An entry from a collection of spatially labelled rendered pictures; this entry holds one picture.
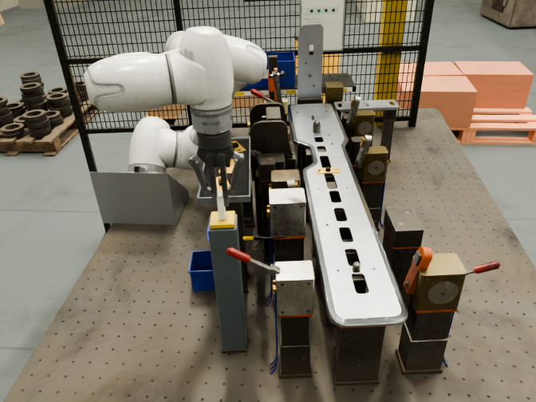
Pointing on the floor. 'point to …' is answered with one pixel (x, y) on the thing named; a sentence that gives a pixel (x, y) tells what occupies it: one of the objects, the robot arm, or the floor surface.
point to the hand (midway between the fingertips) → (221, 205)
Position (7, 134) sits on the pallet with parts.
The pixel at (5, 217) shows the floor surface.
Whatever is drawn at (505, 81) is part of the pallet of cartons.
